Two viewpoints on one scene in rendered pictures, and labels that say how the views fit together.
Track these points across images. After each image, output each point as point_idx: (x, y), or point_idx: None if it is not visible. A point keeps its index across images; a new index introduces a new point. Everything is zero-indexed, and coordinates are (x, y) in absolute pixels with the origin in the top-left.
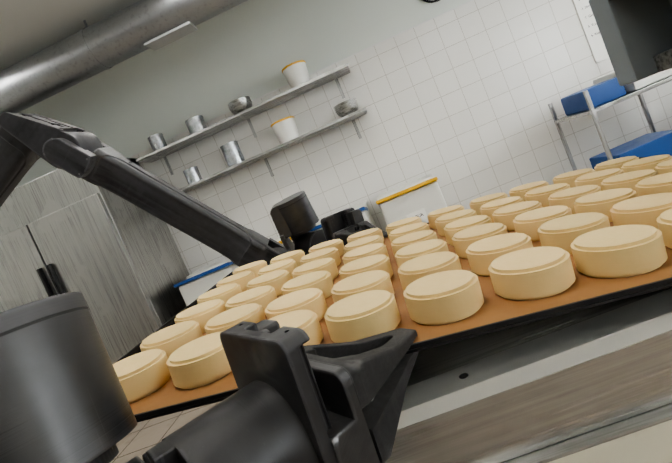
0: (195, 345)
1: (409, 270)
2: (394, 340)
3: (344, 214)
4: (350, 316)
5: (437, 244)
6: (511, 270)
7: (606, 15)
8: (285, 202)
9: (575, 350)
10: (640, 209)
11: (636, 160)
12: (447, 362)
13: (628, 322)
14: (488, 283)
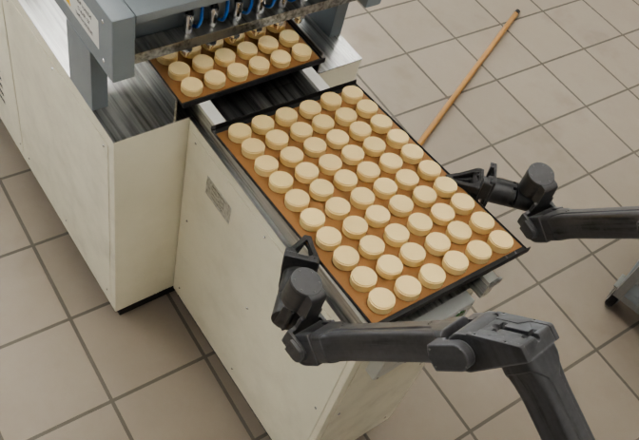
0: (483, 221)
1: (417, 179)
2: (455, 174)
3: (298, 254)
4: (455, 181)
5: (385, 179)
6: (422, 152)
7: (128, 34)
8: (319, 277)
9: None
10: (370, 129)
11: (257, 124)
12: None
13: None
14: (407, 167)
